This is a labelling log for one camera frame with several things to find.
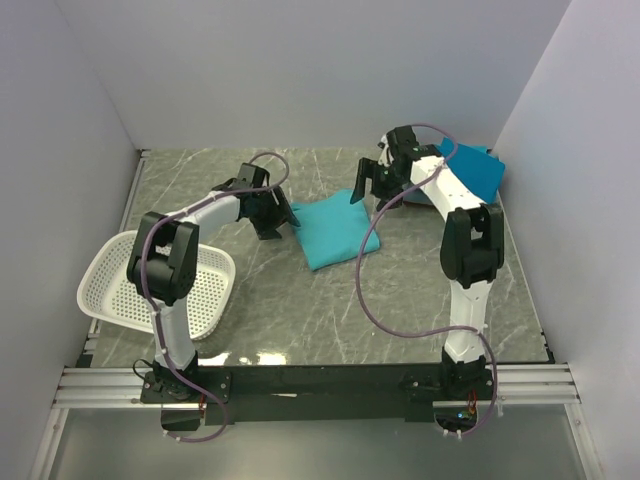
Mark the purple cable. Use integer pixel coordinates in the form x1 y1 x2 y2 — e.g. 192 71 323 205
137 152 291 444
354 123 499 439

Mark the white perforated plastic basket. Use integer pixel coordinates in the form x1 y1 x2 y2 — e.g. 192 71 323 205
77 230 236 341

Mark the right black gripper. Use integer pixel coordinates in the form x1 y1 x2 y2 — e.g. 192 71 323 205
349 158 407 213

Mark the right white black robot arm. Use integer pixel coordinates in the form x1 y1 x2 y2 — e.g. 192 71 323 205
350 125 504 399

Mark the folded red t shirt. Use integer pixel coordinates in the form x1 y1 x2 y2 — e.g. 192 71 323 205
404 190 432 206

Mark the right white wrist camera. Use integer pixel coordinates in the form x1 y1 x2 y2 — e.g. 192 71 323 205
377 135 394 168

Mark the turquoise t shirt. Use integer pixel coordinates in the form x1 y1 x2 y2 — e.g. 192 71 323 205
291 189 370 271

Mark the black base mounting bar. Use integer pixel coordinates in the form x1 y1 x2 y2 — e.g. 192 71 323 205
140 363 495 425

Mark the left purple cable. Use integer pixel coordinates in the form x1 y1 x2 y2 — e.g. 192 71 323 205
137 152 291 444

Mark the aluminium frame rail front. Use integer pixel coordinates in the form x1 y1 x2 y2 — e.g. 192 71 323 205
52 364 581 409

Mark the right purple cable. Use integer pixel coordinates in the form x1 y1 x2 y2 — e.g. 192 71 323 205
354 123 499 439

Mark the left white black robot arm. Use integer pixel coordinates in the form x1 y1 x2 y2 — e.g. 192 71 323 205
126 162 300 402

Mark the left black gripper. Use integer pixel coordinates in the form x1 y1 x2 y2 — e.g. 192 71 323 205
248 187 300 240

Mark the folded blue t shirt top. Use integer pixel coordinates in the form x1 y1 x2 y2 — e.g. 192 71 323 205
447 143 506 203

